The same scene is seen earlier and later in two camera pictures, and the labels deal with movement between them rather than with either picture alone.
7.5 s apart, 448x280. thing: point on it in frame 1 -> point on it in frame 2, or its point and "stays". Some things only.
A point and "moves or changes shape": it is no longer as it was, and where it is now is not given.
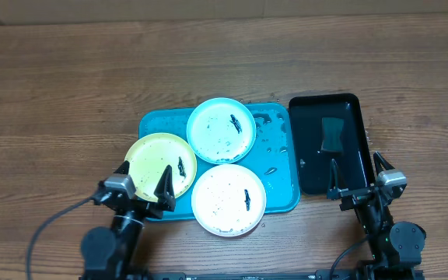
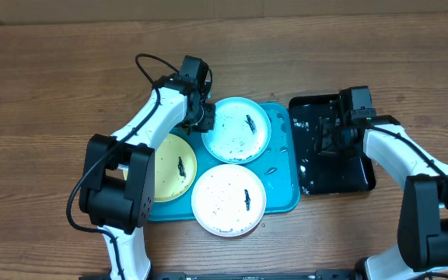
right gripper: (354, 196) -> (327, 146)
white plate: (229, 200) stays
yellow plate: (148, 159) stays
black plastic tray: (330, 127) stays
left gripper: (164, 197) -> (208, 121)
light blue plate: (221, 131) moves or changes shape
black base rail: (254, 275) stays
